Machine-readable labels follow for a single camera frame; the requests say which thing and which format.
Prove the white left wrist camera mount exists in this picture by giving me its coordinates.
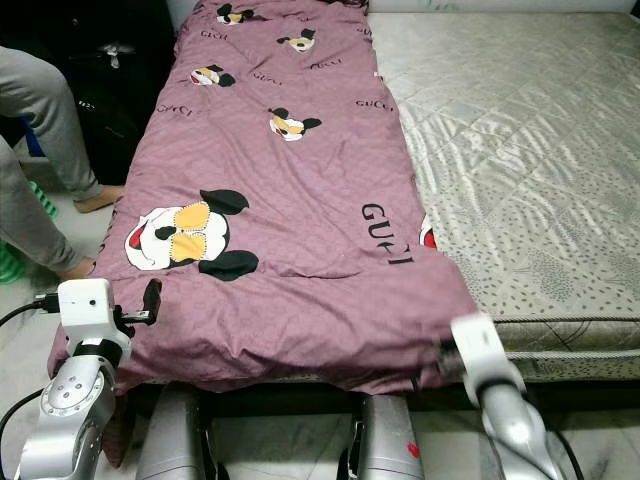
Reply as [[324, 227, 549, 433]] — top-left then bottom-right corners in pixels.
[[56, 278, 117, 344]]

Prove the cream quilted mattress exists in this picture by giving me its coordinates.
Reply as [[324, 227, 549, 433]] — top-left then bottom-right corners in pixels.
[[365, 10, 640, 386]]

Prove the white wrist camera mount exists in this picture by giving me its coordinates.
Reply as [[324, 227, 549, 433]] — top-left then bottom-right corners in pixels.
[[56, 278, 117, 344], [449, 312, 527, 394]]

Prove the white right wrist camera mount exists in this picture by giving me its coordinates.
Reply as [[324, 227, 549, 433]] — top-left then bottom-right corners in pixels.
[[449, 312, 527, 394]]

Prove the black bags pile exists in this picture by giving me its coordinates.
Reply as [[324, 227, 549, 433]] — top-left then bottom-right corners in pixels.
[[50, 0, 177, 187]]

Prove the person in grey trousers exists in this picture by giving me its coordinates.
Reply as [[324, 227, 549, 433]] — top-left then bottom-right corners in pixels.
[[0, 45, 127, 282]]

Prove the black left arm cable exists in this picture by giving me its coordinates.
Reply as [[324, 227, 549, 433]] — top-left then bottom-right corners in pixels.
[[0, 292, 63, 447]]

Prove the silver left robot leg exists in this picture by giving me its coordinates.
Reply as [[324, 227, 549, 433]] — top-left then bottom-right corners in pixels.
[[134, 385, 214, 480]]

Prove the purple cartoon print blanket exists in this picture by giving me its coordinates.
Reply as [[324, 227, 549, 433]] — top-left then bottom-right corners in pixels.
[[47, 0, 482, 467]]

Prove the green plastic stool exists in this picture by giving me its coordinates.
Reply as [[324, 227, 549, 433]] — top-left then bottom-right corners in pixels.
[[0, 184, 62, 286]]

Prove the dark bed frame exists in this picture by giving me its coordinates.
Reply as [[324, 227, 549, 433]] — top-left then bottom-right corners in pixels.
[[125, 378, 640, 417]]

